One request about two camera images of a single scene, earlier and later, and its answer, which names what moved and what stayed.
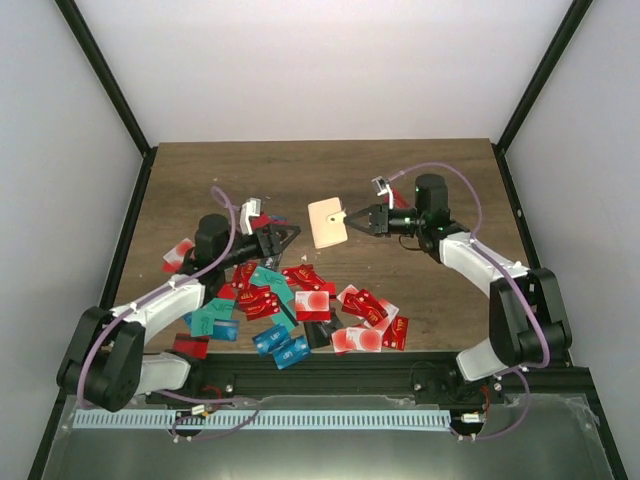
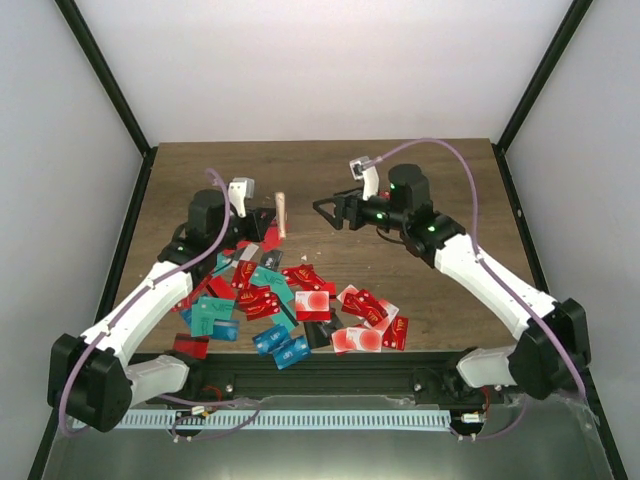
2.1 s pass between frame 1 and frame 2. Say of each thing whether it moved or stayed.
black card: stayed
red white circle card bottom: stayed
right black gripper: moved
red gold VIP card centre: stayed
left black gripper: moved
